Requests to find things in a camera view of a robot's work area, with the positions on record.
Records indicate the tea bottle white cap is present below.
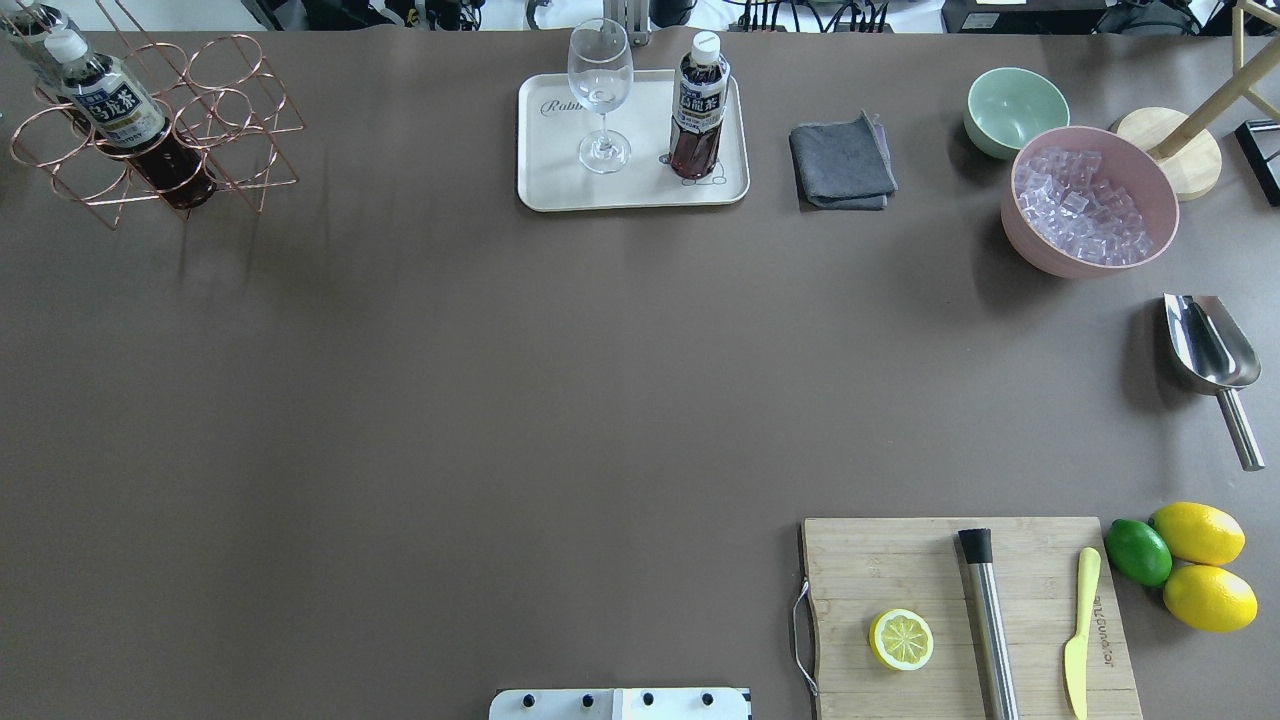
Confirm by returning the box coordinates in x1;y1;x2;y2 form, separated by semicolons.
668;31;730;181

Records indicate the copper wire bottle basket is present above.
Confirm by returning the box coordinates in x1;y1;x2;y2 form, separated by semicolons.
3;1;305;228

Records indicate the cream serving tray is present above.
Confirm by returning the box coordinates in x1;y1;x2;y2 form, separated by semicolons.
516;69;751;211

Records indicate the folded grey cloth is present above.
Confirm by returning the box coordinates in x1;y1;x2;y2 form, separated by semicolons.
788;111;899;211

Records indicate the bamboo cutting board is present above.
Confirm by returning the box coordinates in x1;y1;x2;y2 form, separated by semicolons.
800;518;1103;719

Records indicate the clear wine glass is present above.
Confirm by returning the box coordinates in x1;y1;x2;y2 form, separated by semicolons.
567;17;634;174

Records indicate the half lemon slice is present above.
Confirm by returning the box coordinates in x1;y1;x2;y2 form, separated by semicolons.
868;609;934;671

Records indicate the steel muddler black tip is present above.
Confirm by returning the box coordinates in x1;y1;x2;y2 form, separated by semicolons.
957;528;1021;719

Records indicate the mint green bowl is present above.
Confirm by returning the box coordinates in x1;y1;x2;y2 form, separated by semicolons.
963;67;1071;160

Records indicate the pink bowl of ice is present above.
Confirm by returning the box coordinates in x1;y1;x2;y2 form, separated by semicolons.
1000;126;1180;279

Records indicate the yellow plastic knife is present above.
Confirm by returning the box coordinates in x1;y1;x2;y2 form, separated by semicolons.
1062;547;1101;719

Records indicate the green lime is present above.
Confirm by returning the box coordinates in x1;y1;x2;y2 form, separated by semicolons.
1103;518;1172;588

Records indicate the steel ice scoop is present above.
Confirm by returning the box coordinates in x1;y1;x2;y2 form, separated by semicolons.
1164;293;1266;471

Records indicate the whole yellow lemon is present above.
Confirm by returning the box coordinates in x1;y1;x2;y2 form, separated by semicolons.
1148;501;1247;566
1164;564;1260;633

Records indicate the wooden cup tree stand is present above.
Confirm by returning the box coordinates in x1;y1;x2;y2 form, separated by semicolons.
1111;1;1279;202

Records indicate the black glass rack tray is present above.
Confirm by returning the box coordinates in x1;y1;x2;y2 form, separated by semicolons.
1234;119;1279;208

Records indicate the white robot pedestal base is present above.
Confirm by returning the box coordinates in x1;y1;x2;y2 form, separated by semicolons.
488;685;753;719

